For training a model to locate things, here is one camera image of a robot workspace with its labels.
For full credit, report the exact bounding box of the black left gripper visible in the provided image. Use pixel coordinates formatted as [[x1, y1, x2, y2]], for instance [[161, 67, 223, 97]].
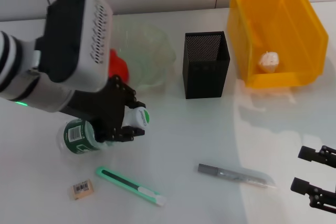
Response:
[[61, 74, 146, 143]]

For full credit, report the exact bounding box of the orange knitted toy fruit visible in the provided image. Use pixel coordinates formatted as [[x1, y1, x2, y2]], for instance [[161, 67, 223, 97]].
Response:
[[108, 48, 131, 83]]

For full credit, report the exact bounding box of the water bottle green label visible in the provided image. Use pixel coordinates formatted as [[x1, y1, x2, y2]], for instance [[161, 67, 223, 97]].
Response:
[[56, 106, 152, 158]]

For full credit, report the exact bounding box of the green white utility knife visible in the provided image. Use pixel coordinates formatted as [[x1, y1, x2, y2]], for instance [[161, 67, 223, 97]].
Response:
[[96, 165, 168, 207]]

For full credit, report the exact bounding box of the beige eraser with barcode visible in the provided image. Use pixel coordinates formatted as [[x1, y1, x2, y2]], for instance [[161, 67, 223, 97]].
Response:
[[70, 178, 95, 200]]

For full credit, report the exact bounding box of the white paper ball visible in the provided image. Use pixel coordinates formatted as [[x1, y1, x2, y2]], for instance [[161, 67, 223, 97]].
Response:
[[256, 50, 280, 74]]

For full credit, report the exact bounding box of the clear wavy fruit plate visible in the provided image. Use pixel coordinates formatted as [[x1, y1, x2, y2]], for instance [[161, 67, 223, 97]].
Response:
[[109, 22, 177, 93]]

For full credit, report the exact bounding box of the black mesh pen holder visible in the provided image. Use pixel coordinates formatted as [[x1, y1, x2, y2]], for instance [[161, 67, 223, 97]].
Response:
[[182, 31, 231, 100]]

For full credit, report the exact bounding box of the clear pen grey cap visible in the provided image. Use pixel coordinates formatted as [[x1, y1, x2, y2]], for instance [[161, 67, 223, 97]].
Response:
[[197, 163, 277, 189]]

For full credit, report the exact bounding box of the yellow plastic storage bin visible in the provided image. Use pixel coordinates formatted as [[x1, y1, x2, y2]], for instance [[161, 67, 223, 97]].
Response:
[[227, 0, 329, 88]]

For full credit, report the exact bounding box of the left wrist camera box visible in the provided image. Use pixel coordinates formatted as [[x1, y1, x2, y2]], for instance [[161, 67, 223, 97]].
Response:
[[35, 0, 114, 92]]

